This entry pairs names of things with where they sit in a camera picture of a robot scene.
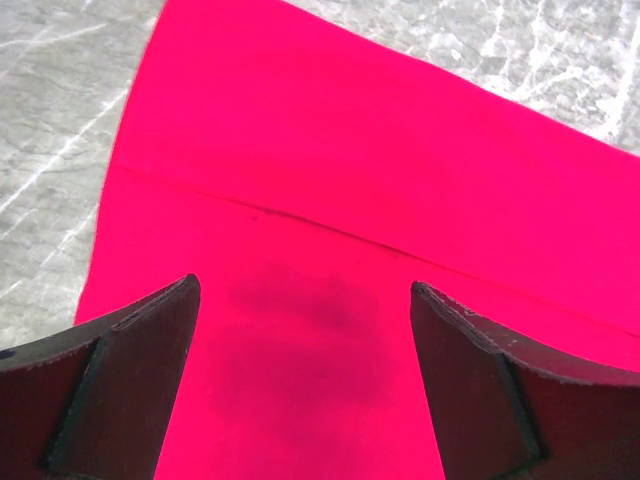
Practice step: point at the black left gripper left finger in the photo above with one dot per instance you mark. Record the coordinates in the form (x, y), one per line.
(94, 401)

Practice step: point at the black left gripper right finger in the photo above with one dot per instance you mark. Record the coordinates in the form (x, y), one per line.
(504, 406)

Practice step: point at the pink t shirt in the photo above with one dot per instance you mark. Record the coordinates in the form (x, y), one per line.
(308, 177)

